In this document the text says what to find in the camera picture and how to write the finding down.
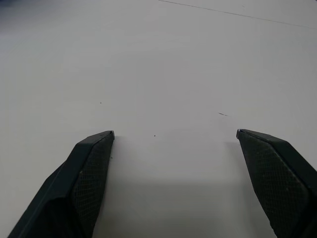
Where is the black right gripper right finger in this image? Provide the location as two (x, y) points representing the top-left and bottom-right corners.
(236, 128), (317, 238)

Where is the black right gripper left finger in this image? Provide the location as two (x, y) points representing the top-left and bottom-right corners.
(7, 130), (115, 238)

